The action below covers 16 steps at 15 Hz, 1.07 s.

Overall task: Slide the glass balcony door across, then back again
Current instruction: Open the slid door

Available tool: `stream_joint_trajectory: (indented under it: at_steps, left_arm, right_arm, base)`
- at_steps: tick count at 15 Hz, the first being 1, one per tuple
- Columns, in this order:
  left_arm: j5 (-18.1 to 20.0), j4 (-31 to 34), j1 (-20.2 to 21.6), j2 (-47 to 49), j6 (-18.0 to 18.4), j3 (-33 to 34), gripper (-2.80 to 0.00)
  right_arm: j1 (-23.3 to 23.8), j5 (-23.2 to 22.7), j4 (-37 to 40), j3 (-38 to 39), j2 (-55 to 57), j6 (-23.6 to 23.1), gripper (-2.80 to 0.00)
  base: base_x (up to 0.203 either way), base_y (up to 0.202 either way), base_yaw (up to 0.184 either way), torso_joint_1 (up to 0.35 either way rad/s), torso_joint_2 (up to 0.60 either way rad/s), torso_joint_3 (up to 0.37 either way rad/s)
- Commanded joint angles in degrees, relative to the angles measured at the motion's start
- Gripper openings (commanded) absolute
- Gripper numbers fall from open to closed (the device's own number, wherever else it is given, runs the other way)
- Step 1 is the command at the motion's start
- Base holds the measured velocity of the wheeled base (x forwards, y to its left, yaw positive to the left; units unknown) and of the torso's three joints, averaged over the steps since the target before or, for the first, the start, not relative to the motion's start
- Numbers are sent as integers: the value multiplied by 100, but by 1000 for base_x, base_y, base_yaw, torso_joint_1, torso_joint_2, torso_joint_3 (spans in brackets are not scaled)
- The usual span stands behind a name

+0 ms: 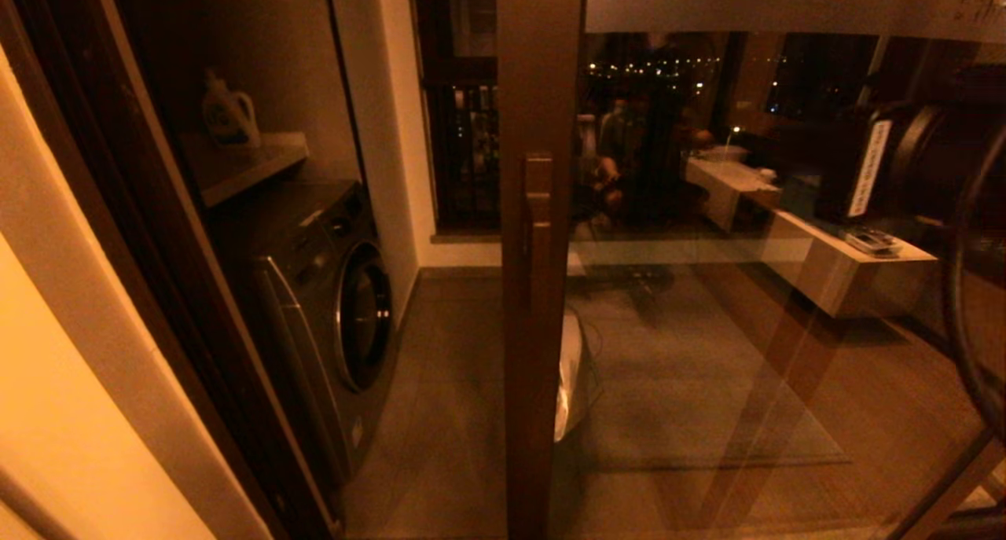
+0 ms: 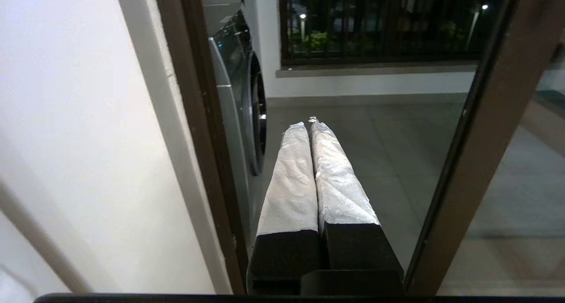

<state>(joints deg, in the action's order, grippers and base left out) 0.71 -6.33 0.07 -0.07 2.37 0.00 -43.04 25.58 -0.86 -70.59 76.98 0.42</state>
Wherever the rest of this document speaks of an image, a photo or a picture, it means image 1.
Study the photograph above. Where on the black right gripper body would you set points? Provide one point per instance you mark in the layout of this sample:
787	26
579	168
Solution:
837	163

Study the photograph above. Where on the brown framed glass sliding door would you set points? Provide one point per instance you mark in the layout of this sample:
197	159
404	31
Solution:
534	406

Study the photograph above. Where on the grey front-load washing machine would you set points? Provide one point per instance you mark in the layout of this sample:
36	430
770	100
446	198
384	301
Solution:
314	288

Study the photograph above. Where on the window with black railing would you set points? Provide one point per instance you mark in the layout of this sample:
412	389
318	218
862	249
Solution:
464	131

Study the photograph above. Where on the white detergent bottle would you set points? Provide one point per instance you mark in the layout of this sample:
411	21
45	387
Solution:
228	119

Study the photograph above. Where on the light wall shelf board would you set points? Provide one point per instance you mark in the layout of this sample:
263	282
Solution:
244	167

